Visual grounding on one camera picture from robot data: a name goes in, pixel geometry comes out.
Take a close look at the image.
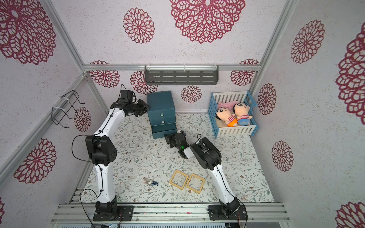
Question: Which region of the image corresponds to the teal three-drawer cabinet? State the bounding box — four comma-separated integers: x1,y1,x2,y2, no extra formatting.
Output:
146,91,177,139

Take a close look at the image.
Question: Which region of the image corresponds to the large yellow wooden brooch box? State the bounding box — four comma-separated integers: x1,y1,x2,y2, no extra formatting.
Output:
169,170,189,190

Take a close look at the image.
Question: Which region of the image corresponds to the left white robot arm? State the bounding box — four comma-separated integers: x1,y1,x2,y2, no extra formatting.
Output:
85,100,150,222

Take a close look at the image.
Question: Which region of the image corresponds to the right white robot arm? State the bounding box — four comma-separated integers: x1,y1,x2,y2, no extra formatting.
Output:
164,131,248,222

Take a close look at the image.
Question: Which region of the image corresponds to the orange dressed plush doll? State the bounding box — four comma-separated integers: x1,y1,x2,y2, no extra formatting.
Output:
215,107,238,127

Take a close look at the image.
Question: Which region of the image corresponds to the blue white toy crib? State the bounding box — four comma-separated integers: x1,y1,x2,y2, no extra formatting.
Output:
208,91,259,138

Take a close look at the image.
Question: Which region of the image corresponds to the blue dressed plush doll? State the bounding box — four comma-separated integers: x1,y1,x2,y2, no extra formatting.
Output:
233,103,252,126

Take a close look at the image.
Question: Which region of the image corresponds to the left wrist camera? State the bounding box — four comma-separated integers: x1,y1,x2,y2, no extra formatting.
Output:
117,84,137,103

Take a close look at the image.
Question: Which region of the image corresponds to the grey wall shelf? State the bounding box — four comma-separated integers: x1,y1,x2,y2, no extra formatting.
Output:
144,65,219,86

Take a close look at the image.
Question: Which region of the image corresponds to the black wire wall rack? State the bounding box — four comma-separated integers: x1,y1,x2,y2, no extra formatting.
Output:
50,89,86,128

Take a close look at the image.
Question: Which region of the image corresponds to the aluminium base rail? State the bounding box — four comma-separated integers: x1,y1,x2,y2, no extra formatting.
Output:
50,188,293,228

